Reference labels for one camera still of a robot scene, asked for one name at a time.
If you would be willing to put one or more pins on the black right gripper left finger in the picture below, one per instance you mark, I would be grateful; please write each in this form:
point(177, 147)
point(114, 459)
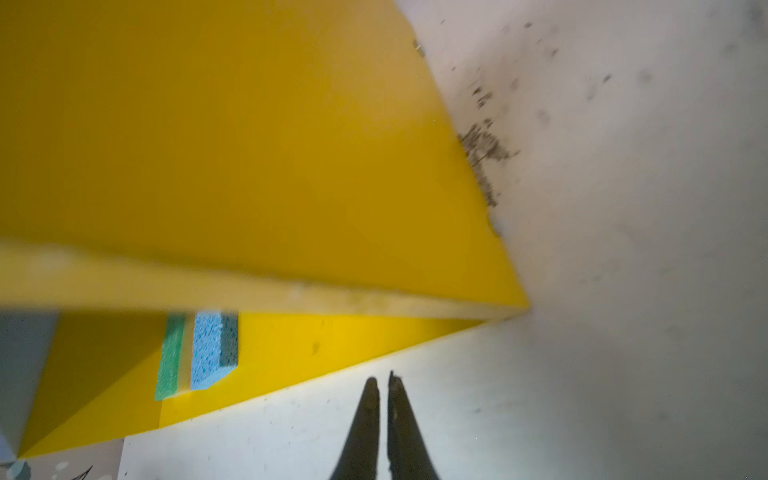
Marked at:
point(359, 456)

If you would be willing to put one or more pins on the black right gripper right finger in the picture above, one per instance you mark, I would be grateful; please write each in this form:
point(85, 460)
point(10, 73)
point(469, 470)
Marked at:
point(406, 449)

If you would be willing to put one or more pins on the blue sponge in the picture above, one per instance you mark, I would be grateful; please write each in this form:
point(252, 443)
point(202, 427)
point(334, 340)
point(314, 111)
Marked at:
point(215, 350)

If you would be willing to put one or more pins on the light green sponge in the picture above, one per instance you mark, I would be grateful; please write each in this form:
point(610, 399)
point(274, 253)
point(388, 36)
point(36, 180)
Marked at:
point(167, 381)

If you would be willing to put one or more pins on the yellow shelf with coloured boards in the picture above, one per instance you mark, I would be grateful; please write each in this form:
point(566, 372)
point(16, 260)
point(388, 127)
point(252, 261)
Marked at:
point(289, 161)

